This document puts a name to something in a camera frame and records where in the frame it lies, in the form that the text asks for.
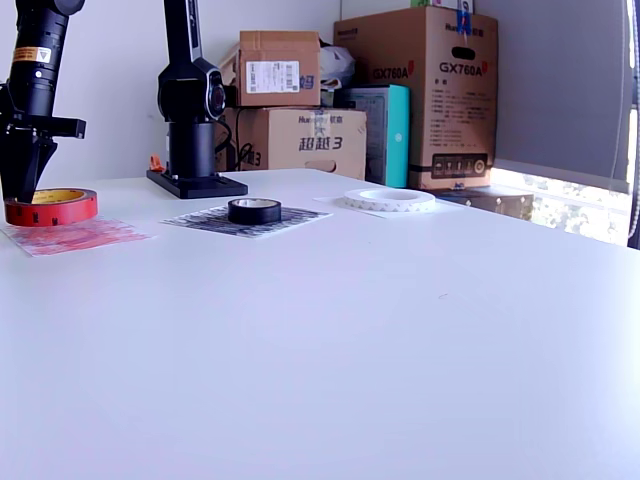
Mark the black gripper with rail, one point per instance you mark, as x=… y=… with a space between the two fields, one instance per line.
x=30 y=105

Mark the red 3M tape roll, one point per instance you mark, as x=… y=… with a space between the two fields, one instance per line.
x=60 y=212

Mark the black tape roll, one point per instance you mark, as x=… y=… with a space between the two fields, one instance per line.
x=254 y=215

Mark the white tape roll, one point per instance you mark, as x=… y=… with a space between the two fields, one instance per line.
x=400 y=204

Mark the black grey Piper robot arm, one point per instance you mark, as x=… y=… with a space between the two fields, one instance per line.
x=192 y=145

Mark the red scribbled paper sheet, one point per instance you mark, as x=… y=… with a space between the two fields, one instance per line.
x=75 y=237

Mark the orange clamp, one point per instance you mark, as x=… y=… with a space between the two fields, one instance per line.
x=155 y=162

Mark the black scribbled paper sheet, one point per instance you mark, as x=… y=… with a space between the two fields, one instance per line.
x=200 y=220

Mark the cardboard box blue print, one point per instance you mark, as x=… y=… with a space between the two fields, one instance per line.
x=300 y=160

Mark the small cardboard box shipping label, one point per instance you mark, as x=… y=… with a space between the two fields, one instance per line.
x=280 y=47

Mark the plain white paper sheet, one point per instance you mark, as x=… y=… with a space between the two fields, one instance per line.
x=330 y=200

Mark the white plastic bag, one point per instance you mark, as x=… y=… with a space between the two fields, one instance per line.
x=337 y=62

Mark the teal box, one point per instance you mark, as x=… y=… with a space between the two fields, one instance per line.
x=400 y=150

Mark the large GX760A cardboard box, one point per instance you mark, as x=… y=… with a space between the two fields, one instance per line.
x=465 y=125

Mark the green white small box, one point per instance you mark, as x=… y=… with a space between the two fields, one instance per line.
x=440 y=3

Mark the grey roller blind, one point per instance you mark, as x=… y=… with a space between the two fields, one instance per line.
x=555 y=75

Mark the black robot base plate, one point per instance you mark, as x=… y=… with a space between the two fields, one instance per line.
x=205 y=186

